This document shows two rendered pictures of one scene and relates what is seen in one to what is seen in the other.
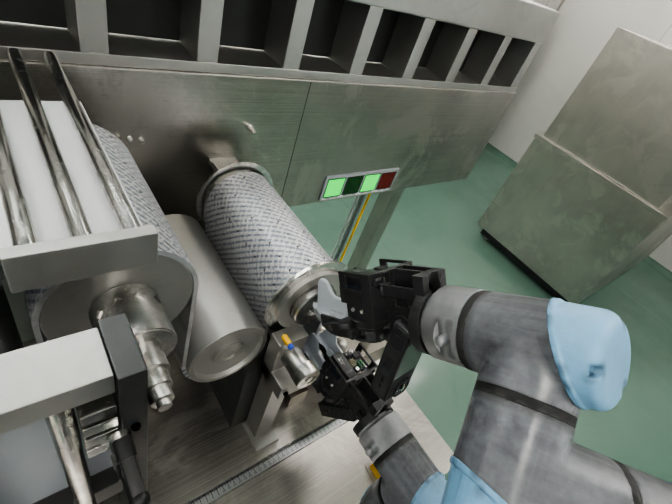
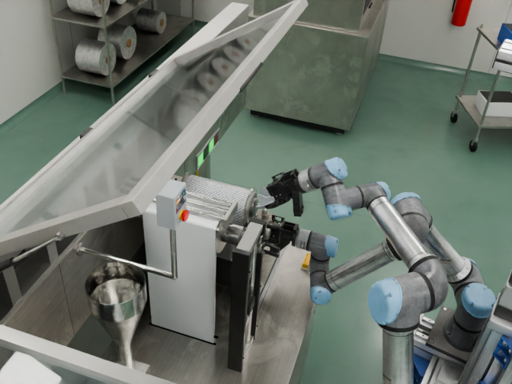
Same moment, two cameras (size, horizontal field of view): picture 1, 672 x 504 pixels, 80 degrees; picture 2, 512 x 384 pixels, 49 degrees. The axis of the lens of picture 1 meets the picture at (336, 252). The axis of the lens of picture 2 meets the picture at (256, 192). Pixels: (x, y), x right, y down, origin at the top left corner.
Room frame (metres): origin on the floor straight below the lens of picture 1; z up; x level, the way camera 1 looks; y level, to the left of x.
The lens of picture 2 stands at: (-1.03, 0.64, 2.52)
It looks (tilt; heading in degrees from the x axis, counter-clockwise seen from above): 37 degrees down; 336
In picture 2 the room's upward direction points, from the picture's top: 4 degrees clockwise
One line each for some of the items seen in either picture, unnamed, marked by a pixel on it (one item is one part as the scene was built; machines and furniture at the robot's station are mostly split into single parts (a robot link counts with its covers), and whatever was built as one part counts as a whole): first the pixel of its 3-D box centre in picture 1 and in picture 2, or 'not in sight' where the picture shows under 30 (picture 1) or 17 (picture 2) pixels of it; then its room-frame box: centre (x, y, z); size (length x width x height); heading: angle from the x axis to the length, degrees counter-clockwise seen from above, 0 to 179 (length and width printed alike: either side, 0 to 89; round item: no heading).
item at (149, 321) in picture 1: (133, 328); (233, 234); (0.21, 0.15, 1.33); 0.06 x 0.06 x 0.06; 50
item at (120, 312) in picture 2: not in sight; (116, 290); (-0.06, 0.56, 1.50); 0.14 x 0.14 x 0.06
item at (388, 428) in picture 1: (381, 435); (302, 239); (0.34, -0.17, 1.11); 0.08 x 0.05 x 0.08; 140
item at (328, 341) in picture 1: (327, 337); not in sight; (0.47, -0.04, 1.11); 0.09 x 0.03 x 0.06; 49
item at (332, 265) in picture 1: (308, 297); (250, 206); (0.42, 0.01, 1.25); 0.15 x 0.01 x 0.15; 140
